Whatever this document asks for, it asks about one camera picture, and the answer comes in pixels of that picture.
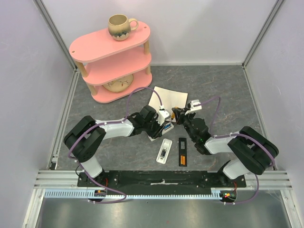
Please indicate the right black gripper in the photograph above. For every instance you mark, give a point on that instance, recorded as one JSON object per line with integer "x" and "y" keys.
{"x": 183, "y": 116}

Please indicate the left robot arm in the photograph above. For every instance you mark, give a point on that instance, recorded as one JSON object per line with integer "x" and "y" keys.
{"x": 85, "y": 138}

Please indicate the orange handled screwdriver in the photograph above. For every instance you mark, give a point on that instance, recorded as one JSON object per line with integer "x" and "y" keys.
{"x": 172, "y": 117}

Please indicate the wide white remote control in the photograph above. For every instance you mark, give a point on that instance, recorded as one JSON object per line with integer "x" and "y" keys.
{"x": 164, "y": 151}

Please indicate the white square plate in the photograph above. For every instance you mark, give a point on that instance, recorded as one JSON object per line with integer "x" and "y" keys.
{"x": 170, "y": 99}

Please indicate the pink three-tier shelf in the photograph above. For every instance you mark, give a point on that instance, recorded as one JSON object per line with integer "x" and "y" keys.
{"x": 101, "y": 60}

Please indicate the slim white remote control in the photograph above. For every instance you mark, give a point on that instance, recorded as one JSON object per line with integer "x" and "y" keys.
{"x": 163, "y": 132}

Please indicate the black remote control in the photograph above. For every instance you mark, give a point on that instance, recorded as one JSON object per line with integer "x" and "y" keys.
{"x": 182, "y": 150}

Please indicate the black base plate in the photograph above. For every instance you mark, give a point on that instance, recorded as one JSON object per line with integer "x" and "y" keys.
{"x": 205, "y": 179}

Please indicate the beige ceramic mug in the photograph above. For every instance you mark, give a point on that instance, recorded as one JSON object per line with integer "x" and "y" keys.
{"x": 120, "y": 27}

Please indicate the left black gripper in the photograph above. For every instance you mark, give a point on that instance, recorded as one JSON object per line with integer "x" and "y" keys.
{"x": 157, "y": 132}

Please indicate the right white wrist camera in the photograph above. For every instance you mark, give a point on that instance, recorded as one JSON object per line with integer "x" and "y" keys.
{"x": 193, "y": 106}

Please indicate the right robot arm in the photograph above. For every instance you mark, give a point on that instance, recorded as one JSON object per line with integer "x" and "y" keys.
{"x": 254, "y": 153}

